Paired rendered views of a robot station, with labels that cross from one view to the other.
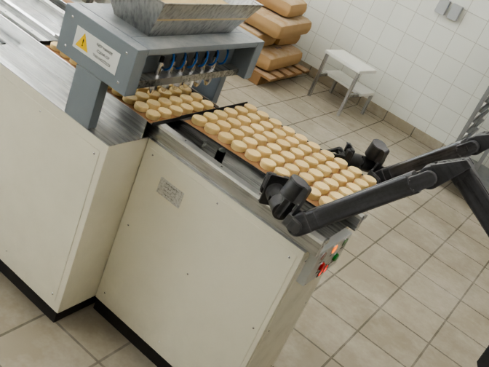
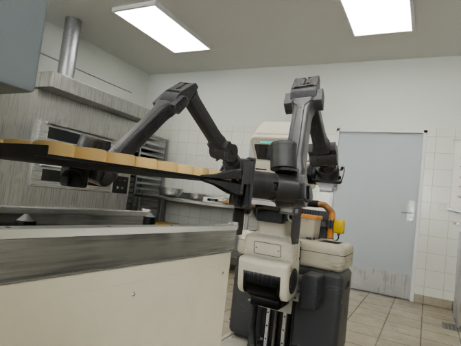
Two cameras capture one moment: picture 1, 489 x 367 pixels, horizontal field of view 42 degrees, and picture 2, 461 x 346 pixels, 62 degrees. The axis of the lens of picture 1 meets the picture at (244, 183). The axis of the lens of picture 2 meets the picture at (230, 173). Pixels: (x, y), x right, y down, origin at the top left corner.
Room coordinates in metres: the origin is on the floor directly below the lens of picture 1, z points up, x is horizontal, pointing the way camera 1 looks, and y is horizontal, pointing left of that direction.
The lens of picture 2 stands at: (1.66, 0.69, 0.97)
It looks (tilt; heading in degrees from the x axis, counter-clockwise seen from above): 4 degrees up; 274
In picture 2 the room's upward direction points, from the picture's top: 7 degrees clockwise
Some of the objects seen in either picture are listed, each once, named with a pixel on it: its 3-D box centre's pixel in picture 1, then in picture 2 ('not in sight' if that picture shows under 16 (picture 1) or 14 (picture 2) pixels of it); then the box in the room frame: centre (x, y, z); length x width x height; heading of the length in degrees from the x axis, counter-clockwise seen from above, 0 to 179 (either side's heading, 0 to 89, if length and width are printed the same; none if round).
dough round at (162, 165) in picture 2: (252, 155); (163, 167); (1.83, 0.01, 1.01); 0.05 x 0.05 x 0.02
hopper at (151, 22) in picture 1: (182, 5); not in sight; (2.21, 0.45, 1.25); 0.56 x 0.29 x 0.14; 155
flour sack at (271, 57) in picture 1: (268, 52); not in sight; (5.84, 0.28, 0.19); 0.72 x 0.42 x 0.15; 160
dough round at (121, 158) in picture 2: (225, 137); (118, 160); (1.87, 0.11, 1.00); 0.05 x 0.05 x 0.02
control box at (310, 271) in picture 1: (324, 255); not in sight; (1.84, -0.34, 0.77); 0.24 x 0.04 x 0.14; 155
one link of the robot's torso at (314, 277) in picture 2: not in sight; (284, 287); (1.48, -0.99, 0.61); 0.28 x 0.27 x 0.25; 156
